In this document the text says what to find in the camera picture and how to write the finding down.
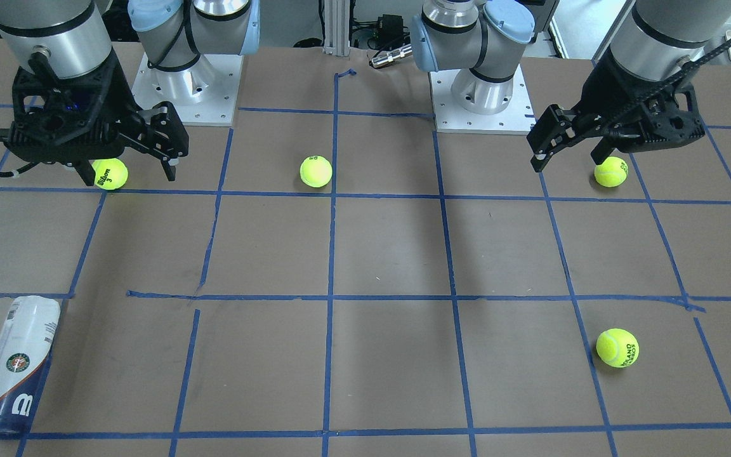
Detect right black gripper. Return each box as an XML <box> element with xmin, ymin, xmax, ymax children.
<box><xmin>6</xmin><ymin>48</ymin><xmax>189</xmax><ymax>186</ymax></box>

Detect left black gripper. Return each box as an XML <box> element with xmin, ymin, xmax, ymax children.
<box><xmin>526</xmin><ymin>50</ymin><xmax>705</xmax><ymax>173</ymax></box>

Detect white blue tennis ball can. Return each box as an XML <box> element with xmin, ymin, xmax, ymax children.
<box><xmin>0</xmin><ymin>295</ymin><xmax>61</xmax><ymax>435</ymax></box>

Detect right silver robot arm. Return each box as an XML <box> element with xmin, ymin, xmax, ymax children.
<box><xmin>0</xmin><ymin>1</ymin><xmax>260</xmax><ymax>186</ymax></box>

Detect tennis ball with Wilson print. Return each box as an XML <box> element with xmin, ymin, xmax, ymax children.
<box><xmin>91</xmin><ymin>158</ymin><xmax>129</xmax><ymax>190</ymax></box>

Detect tennis ball near left gripper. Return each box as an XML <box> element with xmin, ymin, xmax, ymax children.
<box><xmin>593</xmin><ymin>156</ymin><xmax>629</xmax><ymax>189</ymax></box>

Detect centre back tennis ball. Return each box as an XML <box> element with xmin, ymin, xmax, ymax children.
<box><xmin>299</xmin><ymin>156</ymin><xmax>334</xmax><ymax>189</ymax></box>

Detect front tennis ball Roland Garros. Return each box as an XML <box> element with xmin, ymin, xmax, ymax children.
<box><xmin>595</xmin><ymin>329</ymin><xmax>640</xmax><ymax>368</ymax></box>

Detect silver metal cylinder connector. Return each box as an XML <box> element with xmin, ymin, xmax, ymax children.
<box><xmin>369</xmin><ymin>44</ymin><xmax>412</xmax><ymax>69</ymax></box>

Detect black power adapter box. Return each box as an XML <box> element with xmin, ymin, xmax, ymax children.
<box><xmin>374</xmin><ymin>14</ymin><xmax>404</xmax><ymax>46</ymax></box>

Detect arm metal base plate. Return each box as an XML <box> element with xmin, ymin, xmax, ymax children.
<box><xmin>428</xmin><ymin>65</ymin><xmax>536</xmax><ymax>135</ymax></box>
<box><xmin>131</xmin><ymin>55</ymin><xmax>244</xmax><ymax>127</ymax></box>

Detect aluminium frame post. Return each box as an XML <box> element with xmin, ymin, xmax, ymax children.
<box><xmin>321</xmin><ymin>0</ymin><xmax>352</xmax><ymax>58</ymax></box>

